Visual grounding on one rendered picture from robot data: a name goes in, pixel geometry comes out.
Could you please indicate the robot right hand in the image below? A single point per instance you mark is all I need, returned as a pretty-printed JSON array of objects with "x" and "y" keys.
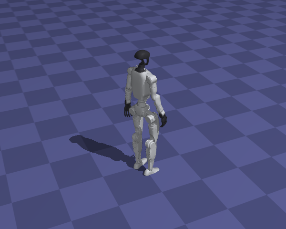
[{"x": 163, "y": 119}]

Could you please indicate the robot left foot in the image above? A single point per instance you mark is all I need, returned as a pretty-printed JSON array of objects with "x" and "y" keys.
[{"x": 137, "y": 166}]

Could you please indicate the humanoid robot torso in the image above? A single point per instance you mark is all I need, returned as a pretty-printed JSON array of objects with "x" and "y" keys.
[{"x": 141, "y": 91}]

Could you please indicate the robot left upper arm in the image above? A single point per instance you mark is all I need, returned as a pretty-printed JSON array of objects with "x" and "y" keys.
[{"x": 128, "y": 84}]

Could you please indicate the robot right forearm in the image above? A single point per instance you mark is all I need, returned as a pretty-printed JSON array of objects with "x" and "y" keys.
[{"x": 158, "y": 105}]

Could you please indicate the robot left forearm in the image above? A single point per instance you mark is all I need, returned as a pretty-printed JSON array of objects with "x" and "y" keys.
[{"x": 128, "y": 95}]

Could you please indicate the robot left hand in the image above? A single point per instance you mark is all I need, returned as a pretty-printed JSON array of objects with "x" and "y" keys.
[{"x": 126, "y": 109}]

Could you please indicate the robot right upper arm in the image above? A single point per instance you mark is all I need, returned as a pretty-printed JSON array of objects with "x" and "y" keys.
[{"x": 152, "y": 80}]

